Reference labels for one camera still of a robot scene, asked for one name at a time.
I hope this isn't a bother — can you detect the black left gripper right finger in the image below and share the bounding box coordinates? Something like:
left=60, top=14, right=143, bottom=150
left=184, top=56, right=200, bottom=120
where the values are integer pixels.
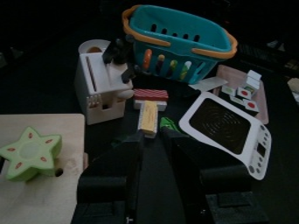
left=160, top=126, right=271, bottom=224

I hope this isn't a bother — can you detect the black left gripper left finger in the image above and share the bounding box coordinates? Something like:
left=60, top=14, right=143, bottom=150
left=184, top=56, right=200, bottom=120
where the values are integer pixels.
left=71, top=129, right=145, bottom=224

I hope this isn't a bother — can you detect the white wooden knife block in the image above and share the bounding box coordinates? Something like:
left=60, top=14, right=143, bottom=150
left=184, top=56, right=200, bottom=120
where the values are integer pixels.
left=73, top=52, right=136, bottom=126

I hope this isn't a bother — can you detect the white handheld game console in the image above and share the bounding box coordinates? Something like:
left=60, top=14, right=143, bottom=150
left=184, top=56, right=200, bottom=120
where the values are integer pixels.
left=177, top=91, right=273, bottom=181

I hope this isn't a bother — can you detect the green toy star fruit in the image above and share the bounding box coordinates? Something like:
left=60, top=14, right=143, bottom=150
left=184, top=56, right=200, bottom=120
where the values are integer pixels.
left=0, top=126, right=64, bottom=183

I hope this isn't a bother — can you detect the green toy vegetable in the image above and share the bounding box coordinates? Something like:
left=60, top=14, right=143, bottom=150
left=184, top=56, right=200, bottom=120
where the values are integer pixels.
left=159, top=116, right=181, bottom=133

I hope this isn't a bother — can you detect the small pink box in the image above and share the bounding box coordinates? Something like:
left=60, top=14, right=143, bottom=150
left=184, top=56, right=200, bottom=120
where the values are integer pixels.
left=132, top=88, right=171, bottom=139

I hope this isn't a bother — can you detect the white cube with red dot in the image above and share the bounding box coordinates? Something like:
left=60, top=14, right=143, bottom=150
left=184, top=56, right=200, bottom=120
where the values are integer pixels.
left=236, top=87, right=253, bottom=101
left=243, top=99, right=260, bottom=113

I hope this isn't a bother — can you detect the white cube with green dot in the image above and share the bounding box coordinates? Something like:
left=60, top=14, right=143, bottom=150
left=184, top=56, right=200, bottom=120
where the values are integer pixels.
left=228, top=95, right=245, bottom=105
left=220, top=85, right=237, bottom=96

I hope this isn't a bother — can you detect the pink tray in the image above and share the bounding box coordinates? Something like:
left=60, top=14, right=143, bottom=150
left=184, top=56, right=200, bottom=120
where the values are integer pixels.
left=212, top=64, right=271, bottom=125

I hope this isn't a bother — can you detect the white card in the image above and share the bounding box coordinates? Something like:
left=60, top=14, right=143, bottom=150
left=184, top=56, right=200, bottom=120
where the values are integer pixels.
left=188, top=76, right=229, bottom=93

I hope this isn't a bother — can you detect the yellow-green toy food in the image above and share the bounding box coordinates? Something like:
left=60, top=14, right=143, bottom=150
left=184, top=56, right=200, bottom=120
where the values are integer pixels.
left=167, top=59, right=179, bottom=78

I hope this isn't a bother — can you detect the orange toy carrot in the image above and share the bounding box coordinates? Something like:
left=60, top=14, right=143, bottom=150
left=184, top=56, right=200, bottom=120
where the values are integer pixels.
left=141, top=48, right=153, bottom=73

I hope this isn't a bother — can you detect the teal basket with orange handles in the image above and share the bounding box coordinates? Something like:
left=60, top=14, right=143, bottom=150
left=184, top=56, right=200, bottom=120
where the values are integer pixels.
left=121, top=3, right=239, bottom=86

